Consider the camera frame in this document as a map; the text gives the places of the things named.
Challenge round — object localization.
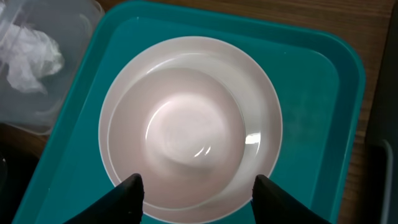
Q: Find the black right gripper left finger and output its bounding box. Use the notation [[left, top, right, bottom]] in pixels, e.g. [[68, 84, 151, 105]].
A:
[[65, 173, 144, 224]]

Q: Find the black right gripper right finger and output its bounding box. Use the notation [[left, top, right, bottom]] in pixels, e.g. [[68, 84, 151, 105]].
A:
[[251, 174, 329, 224]]

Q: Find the small pink plate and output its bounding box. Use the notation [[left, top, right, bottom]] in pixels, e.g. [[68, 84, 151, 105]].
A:
[[102, 68, 244, 210]]

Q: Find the large white plate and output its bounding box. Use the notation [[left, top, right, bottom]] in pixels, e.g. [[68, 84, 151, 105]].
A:
[[98, 36, 283, 223]]

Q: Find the teal plastic tray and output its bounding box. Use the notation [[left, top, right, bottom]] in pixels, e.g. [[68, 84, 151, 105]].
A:
[[14, 1, 366, 223]]

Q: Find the white tissue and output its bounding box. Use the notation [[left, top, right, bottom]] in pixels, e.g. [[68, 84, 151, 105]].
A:
[[1, 25, 65, 94]]

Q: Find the grey dish rack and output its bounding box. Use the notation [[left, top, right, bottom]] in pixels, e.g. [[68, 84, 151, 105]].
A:
[[366, 1, 397, 224]]

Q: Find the black tray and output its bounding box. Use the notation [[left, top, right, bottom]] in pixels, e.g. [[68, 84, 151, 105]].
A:
[[1, 143, 39, 224]]

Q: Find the clear plastic bin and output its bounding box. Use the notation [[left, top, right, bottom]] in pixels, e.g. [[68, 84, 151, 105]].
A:
[[1, 0, 104, 135]]

